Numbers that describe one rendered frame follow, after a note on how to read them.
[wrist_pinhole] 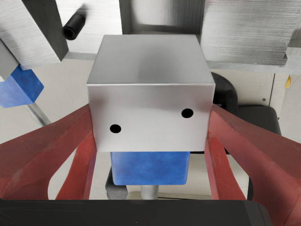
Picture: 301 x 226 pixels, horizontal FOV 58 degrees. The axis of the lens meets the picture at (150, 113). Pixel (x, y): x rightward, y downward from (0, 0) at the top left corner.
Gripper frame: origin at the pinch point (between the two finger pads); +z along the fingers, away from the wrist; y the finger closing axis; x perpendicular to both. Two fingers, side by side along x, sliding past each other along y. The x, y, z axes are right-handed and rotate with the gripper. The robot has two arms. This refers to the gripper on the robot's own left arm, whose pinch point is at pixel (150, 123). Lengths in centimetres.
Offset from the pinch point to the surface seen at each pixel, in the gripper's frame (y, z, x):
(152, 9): -0.2, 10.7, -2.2
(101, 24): 3.3, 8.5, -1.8
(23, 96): 13.0, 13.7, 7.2
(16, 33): 11.9, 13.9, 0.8
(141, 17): 0.7, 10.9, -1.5
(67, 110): 49, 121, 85
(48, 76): 54, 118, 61
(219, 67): -7.5, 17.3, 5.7
